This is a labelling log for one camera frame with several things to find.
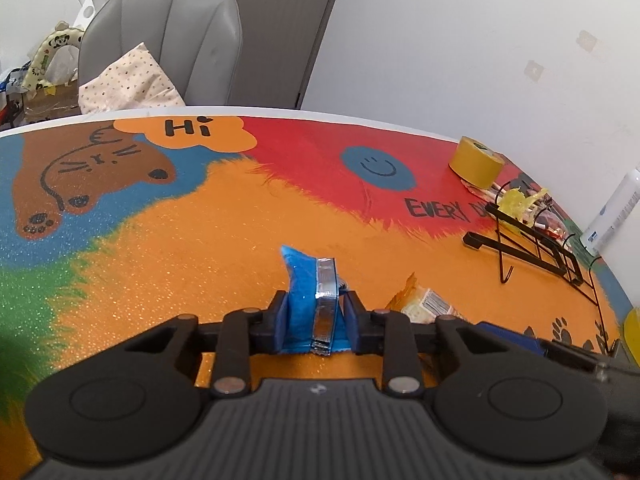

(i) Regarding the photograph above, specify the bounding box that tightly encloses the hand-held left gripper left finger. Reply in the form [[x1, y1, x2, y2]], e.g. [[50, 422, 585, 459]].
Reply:
[[52, 290, 292, 397]]

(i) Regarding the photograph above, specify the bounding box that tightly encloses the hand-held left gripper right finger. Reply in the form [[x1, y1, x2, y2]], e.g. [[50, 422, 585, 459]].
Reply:
[[342, 290, 568, 399]]

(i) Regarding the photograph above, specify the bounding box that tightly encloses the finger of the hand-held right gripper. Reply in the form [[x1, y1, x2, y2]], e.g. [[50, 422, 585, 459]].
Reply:
[[474, 323, 557, 362]]

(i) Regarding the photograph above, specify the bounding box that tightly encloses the blue snack packet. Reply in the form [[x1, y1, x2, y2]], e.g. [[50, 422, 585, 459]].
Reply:
[[280, 245, 353, 356]]

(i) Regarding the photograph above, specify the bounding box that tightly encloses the clear wafer packet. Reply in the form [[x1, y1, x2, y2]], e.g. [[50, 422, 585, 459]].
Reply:
[[385, 272, 471, 326]]

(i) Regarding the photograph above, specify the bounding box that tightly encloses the yellow-green object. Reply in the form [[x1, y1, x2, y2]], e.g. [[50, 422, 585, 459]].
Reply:
[[622, 307, 640, 366]]

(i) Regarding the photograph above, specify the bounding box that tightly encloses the clear zip bag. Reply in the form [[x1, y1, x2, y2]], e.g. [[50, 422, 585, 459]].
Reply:
[[525, 200, 583, 241]]

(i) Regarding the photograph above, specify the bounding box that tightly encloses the white spray bottle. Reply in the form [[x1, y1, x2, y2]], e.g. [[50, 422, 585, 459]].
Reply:
[[580, 167, 640, 256]]

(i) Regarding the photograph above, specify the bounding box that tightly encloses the yellow tape roll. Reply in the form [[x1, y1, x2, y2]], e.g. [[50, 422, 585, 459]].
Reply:
[[448, 136, 507, 191]]

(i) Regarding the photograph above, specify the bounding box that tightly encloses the dotted cream pillow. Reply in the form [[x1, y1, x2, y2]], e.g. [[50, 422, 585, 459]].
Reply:
[[78, 42, 187, 116]]

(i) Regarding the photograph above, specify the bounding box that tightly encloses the grey chair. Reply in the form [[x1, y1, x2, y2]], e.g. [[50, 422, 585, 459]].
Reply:
[[78, 0, 244, 108]]

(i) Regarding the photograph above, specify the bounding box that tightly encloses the grey door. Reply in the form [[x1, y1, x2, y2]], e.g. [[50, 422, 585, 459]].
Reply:
[[182, 0, 351, 110]]

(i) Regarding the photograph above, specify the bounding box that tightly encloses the large brown carton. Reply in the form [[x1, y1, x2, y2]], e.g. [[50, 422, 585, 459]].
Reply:
[[22, 80, 83, 126]]

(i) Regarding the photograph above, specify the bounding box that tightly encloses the panda print neck pillow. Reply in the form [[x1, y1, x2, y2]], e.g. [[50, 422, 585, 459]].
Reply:
[[22, 21, 86, 93]]

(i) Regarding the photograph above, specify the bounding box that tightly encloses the black wire rack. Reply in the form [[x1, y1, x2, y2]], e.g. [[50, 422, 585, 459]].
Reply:
[[462, 191, 608, 311]]

